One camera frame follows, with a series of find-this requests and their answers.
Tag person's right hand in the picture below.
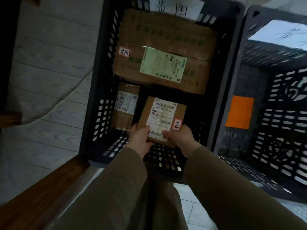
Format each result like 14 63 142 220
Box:
162 124 201 158

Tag person's left hand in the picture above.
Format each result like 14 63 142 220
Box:
126 123 156 159

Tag small cardboard parcel box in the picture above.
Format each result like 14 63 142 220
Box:
140 96 187 148

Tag person's right forearm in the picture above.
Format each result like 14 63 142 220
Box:
184 146 307 230

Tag person's left forearm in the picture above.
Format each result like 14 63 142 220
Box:
53 147 148 230

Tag narrow taped cardboard parcel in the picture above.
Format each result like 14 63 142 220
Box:
110 82 140 131

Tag dark plastic crate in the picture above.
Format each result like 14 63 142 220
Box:
79 0 245 185
214 5 307 197

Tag person's legs in brown trousers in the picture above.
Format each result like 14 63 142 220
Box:
130 177 190 230

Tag orange paper label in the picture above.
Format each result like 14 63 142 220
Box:
225 95 254 129

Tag large cardboard parcel box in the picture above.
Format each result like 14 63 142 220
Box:
113 9 218 95

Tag brown wooden furniture edge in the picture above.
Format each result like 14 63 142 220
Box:
0 153 90 230

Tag white paper sign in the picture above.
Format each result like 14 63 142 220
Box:
149 0 205 19
248 19 307 49

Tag white cable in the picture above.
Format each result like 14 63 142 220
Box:
12 67 93 125

